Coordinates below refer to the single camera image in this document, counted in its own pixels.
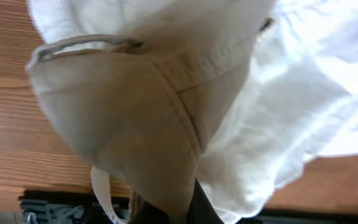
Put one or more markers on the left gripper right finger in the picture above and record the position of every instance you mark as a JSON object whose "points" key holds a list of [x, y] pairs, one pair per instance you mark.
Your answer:
{"points": [[201, 211]]}

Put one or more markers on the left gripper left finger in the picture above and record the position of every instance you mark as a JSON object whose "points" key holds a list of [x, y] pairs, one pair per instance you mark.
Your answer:
{"points": [[142, 212]]}

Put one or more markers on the beige khaki shorts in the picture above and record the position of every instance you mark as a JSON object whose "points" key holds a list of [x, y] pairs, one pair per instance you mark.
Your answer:
{"points": [[237, 94]]}

